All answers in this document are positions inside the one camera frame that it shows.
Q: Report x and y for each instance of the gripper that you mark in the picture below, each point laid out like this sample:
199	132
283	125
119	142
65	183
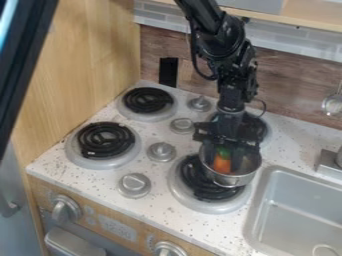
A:
227	128

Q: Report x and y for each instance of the orange toy carrot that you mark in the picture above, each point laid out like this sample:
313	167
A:
222	160

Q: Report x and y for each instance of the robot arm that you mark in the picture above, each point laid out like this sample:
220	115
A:
218	33

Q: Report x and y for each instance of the silver pot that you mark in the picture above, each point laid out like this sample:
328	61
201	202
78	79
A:
231	166

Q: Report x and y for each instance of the toy stove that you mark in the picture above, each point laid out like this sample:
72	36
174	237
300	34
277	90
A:
156	143

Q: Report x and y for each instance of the toy sink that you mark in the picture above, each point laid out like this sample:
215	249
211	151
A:
296	213

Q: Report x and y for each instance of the tap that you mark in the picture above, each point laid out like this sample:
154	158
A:
330	146

